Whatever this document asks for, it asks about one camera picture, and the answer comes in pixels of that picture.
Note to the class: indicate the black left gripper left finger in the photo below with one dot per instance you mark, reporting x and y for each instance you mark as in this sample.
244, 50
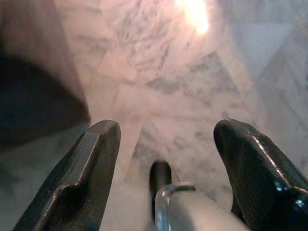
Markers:
81, 173

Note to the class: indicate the dark brown fabric sofa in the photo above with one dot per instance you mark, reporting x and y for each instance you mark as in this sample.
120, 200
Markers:
36, 96

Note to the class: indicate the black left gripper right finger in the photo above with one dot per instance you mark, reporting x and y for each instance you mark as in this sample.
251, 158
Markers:
255, 168

